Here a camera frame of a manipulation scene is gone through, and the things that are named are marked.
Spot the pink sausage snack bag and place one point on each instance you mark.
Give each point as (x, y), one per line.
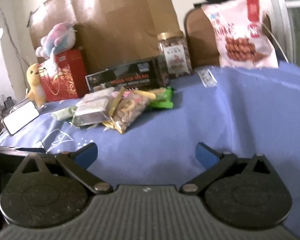
(240, 42)

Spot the red gift box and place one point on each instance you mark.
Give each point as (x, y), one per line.
(70, 80)

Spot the brown chair back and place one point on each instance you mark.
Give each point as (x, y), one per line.
(200, 37)

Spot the yellow duck plush toy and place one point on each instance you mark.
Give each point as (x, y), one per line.
(35, 80)

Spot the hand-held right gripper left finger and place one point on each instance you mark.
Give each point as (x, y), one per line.
(86, 153)

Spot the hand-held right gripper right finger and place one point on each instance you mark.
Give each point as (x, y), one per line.
(206, 155)

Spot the pastel unicorn plush toy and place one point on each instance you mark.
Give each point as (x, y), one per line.
(60, 40)

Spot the black snack box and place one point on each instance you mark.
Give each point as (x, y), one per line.
(130, 76)

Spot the white window frame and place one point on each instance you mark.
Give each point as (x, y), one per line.
(280, 17)

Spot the pink peanut snack packet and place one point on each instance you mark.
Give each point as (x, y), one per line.
(130, 112)

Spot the large brown cardboard box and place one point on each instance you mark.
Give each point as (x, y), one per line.
(120, 25)

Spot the silver snack packet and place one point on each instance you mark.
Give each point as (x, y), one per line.
(90, 110)

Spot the white-screen smartphone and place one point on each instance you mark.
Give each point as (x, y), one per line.
(20, 118)

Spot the gold snack packet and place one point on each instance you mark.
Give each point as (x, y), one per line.
(116, 99)

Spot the gold-lidded snack jar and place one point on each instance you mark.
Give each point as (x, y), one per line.
(175, 55)

